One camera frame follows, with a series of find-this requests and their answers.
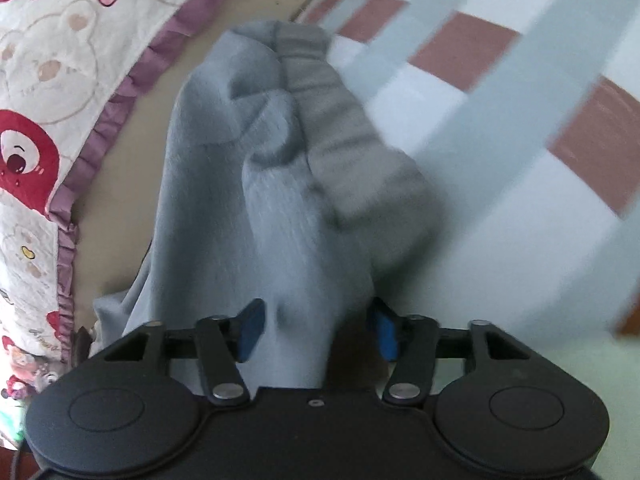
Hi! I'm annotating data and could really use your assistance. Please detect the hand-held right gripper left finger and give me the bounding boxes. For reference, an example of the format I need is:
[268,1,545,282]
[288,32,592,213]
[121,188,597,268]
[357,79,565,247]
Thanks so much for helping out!
[102,297,266,406]

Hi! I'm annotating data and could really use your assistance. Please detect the checked floor mat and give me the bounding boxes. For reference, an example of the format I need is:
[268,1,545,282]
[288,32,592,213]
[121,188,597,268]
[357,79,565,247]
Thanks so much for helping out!
[295,0,640,341]

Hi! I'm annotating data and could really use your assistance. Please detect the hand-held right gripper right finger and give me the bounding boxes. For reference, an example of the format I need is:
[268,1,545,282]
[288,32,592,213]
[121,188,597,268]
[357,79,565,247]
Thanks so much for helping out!
[367,297,533,403]

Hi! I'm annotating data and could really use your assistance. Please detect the bear printed quilt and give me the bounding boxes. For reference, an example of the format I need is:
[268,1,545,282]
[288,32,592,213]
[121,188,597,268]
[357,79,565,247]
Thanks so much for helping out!
[0,0,281,413]

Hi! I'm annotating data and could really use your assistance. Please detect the grey sweatshirt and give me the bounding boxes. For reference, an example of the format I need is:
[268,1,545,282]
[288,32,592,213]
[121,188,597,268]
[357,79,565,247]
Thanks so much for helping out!
[92,20,443,391]

